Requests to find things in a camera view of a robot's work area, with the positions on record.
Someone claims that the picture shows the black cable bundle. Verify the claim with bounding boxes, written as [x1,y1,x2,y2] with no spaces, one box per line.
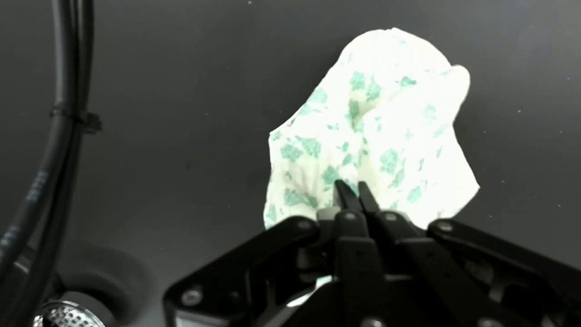
[0,0,104,327]

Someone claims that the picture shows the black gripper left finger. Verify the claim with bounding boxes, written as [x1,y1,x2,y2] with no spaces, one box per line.
[334,180,387,327]

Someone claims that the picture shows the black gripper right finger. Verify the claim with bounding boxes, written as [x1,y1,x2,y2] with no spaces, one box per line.
[358,182,512,327]

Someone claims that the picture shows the white green-patterned towel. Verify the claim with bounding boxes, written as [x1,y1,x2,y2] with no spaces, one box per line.
[263,27,479,227]

